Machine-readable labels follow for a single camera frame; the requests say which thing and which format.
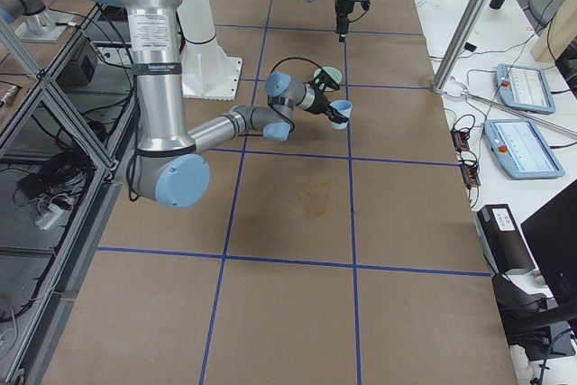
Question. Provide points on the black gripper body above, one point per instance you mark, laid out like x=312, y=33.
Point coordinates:
x=343, y=7
x=319, y=105

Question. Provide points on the light blue plastic cup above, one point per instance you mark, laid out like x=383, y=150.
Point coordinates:
x=345, y=107

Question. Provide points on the mint green bowl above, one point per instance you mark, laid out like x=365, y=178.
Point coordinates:
x=331, y=77

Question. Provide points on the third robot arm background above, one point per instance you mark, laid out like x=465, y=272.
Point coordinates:
x=40, y=23

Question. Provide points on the black orange adapter upper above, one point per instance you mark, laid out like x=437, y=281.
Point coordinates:
x=460, y=139

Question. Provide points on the black orange adapter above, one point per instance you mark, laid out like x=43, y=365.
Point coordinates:
x=470, y=174
x=460, y=139

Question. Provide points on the black orange adapter lower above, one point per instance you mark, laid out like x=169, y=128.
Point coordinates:
x=470, y=174

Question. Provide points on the lower blue teach pendant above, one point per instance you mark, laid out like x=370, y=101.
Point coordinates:
x=521, y=150

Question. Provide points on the blue teach pendant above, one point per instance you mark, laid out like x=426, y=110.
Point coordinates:
x=521, y=150
x=524, y=88

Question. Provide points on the upper blue teach pendant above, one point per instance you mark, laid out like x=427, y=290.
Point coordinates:
x=524, y=88

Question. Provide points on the black box with label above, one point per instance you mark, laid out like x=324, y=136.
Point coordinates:
x=506, y=249

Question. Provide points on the black power supply box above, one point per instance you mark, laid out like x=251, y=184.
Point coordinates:
x=81, y=66

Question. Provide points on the black computer monitor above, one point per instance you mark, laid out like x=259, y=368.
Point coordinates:
x=550, y=233

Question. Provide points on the white power strip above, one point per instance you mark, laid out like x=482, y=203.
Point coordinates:
x=49, y=217

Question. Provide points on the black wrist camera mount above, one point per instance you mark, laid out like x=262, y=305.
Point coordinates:
x=325, y=89

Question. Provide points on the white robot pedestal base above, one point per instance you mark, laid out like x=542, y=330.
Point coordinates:
x=207, y=72

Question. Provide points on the aluminium frame post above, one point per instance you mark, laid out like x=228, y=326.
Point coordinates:
x=462, y=32

